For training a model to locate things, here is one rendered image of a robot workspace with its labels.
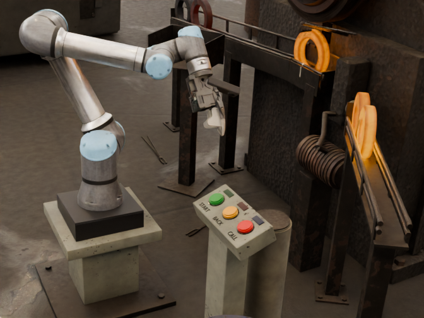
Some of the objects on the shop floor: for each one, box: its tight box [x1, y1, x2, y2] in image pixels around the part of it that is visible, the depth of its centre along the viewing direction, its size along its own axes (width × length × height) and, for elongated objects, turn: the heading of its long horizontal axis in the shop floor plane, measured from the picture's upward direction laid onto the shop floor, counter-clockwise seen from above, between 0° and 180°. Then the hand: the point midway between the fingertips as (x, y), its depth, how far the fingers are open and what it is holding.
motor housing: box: [288, 134, 346, 273], centre depth 236 cm, size 13×22×54 cm, turn 23°
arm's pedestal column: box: [35, 245, 176, 318], centre depth 227 cm, size 40×40×26 cm
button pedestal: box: [193, 184, 276, 318], centre depth 180 cm, size 16×24×62 cm, turn 23°
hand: (223, 131), depth 207 cm, fingers closed
